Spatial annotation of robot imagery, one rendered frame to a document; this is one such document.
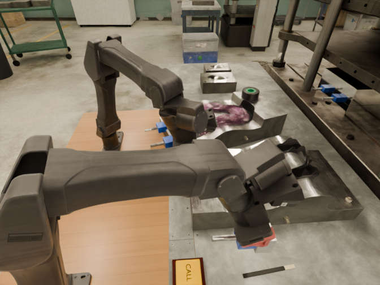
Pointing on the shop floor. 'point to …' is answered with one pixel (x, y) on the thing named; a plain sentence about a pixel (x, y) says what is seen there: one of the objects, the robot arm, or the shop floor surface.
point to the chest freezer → (104, 12)
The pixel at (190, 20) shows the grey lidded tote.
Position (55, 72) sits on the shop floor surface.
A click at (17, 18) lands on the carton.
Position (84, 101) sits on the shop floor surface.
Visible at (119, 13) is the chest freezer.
